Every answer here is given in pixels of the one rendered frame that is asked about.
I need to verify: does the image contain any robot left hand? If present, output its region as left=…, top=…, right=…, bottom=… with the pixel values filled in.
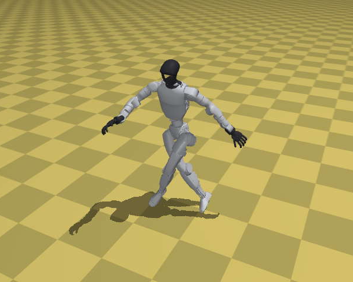
left=225, top=128, right=247, bottom=148

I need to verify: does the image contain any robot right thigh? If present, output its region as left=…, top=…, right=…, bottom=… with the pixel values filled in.
left=162, top=129, right=192, bottom=175

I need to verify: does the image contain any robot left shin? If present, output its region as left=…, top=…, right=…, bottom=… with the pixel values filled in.
left=158, top=169, right=176, bottom=196

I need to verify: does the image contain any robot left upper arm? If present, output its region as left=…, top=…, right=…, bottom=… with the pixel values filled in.
left=184, top=86, right=215, bottom=115

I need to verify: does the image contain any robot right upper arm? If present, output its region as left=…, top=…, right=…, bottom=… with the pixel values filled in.
left=131, top=82, right=160, bottom=108

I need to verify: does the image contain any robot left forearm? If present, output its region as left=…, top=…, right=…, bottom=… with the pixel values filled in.
left=210, top=105, right=234, bottom=133

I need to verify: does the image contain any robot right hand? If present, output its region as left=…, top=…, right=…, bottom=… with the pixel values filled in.
left=102, top=115, right=125, bottom=135

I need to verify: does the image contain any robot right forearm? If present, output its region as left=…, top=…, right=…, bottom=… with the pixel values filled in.
left=117, top=97, right=135, bottom=124

